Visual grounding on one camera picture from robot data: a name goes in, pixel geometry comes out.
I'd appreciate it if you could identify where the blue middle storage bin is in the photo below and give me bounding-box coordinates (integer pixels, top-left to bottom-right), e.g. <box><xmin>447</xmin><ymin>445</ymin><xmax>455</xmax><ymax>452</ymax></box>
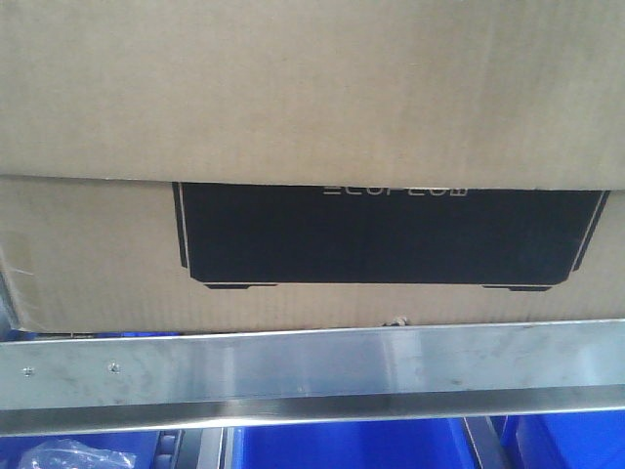
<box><xmin>231</xmin><ymin>418</ymin><xmax>476</xmax><ymax>468</ymax></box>

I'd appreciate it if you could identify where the blue bin with plastic bag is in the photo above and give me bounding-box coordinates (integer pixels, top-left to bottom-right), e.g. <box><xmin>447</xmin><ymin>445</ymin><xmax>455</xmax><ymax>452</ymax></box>
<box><xmin>1</xmin><ymin>431</ymin><xmax>159</xmax><ymax>468</ymax></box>

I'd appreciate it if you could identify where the clear plastic bag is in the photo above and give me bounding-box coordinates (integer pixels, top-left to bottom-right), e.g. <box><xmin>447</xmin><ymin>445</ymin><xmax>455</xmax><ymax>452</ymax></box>
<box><xmin>18</xmin><ymin>439</ymin><xmax>137</xmax><ymax>469</ymax></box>

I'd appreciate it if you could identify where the blue right storage bin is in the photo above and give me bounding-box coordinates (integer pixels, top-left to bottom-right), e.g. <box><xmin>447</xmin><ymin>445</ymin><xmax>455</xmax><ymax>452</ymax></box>
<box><xmin>492</xmin><ymin>410</ymin><xmax>624</xmax><ymax>468</ymax></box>

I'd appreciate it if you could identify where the blue storage bin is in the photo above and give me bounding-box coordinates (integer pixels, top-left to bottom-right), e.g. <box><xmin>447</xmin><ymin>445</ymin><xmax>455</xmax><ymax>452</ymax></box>
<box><xmin>492</xmin><ymin>410</ymin><xmax>624</xmax><ymax>468</ymax></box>
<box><xmin>231</xmin><ymin>418</ymin><xmax>476</xmax><ymax>468</ymax></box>

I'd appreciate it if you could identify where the brown cardboard box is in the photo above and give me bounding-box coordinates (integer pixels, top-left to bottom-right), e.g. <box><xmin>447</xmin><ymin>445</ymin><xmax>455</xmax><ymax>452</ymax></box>
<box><xmin>1</xmin><ymin>1</ymin><xmax>624</xmax><ymax>333</ymax></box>

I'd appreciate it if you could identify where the stainless steel shelf rack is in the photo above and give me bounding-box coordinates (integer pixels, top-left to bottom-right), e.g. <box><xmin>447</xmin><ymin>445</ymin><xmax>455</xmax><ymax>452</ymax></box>
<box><xmin>0</xmin><ymin>266</ymin><xmax>625</xmax><ymax>469</ymax></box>

